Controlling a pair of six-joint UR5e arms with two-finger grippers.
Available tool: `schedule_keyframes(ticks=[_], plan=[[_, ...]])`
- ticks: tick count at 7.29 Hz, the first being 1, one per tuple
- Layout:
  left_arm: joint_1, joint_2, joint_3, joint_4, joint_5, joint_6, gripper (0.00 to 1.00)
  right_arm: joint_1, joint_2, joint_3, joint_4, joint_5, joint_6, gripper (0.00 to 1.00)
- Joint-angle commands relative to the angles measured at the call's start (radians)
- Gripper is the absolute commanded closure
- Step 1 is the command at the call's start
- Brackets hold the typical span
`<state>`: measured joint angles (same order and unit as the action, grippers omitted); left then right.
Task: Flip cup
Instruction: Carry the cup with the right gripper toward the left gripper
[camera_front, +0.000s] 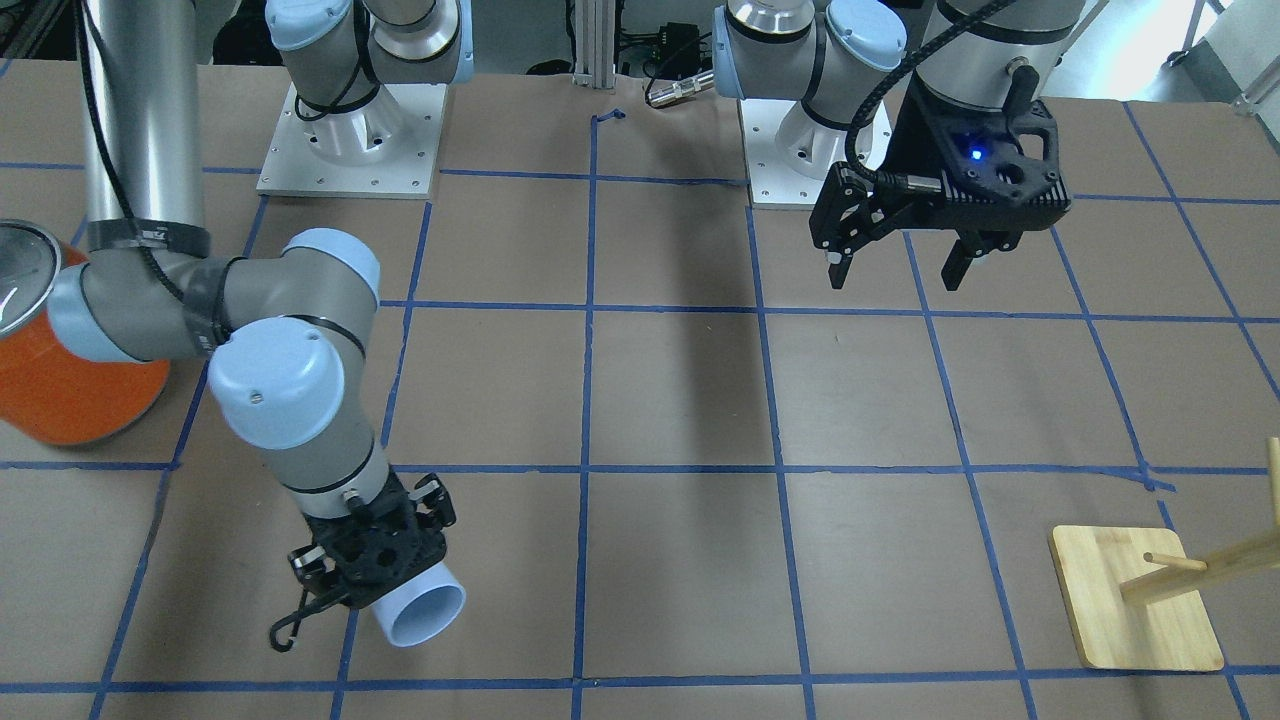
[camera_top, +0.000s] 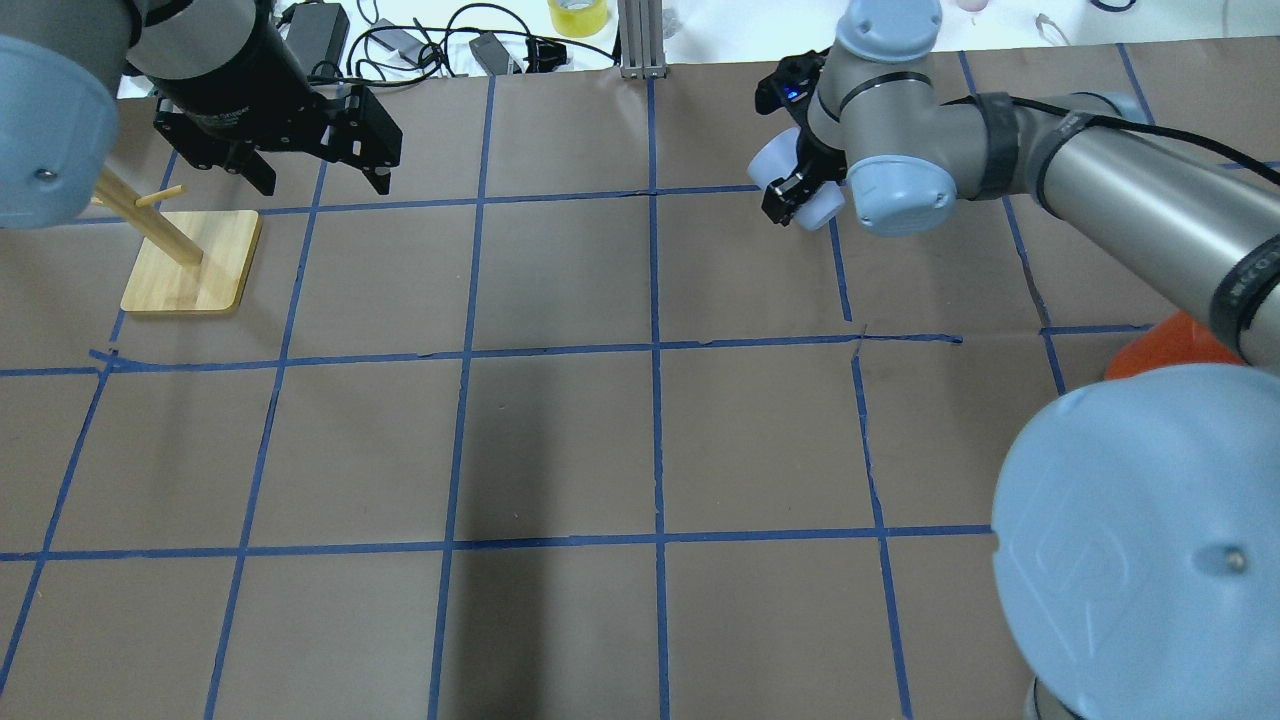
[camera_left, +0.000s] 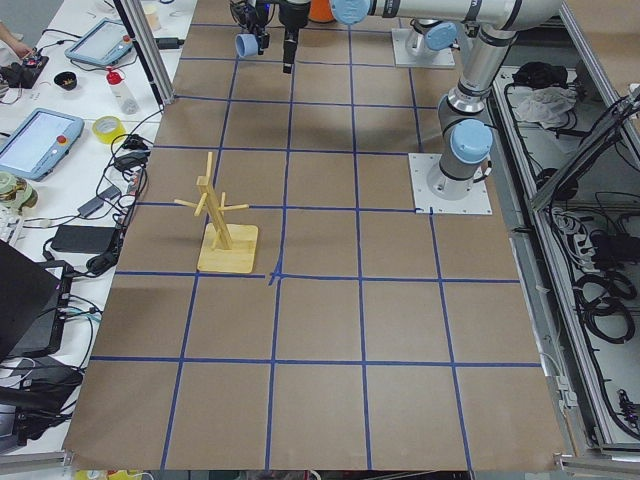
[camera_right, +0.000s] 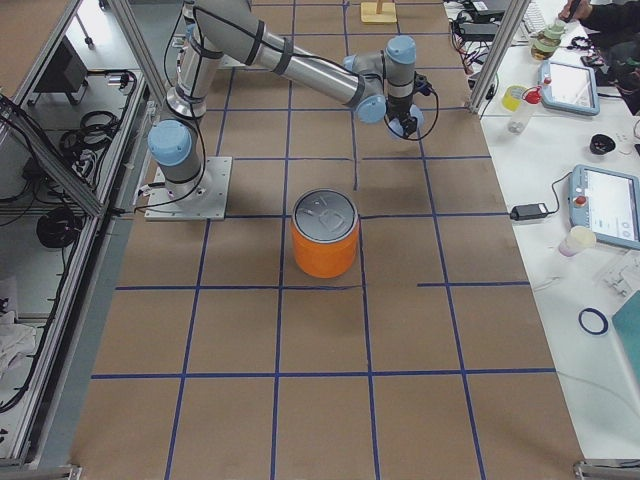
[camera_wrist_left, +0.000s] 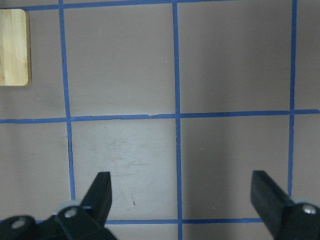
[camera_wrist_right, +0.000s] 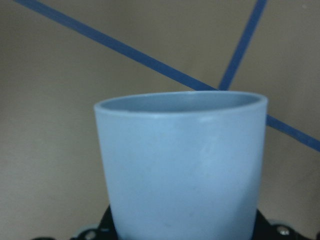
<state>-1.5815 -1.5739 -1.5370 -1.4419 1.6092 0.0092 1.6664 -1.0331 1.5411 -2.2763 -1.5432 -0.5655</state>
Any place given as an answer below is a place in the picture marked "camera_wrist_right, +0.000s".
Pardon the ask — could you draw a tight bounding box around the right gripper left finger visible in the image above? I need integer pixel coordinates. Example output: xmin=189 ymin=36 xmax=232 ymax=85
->
xmin=29 ymin=204 xmax=118 ymax=240

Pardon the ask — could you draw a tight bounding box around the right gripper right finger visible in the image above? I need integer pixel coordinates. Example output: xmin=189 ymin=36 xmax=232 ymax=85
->
xmin=252 ymin=210 xmax=310 ymax=240

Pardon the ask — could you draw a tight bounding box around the light blue plastic cup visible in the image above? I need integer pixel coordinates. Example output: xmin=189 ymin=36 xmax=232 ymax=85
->
xmin=94 ymin=90 xmax=268 ymax=240

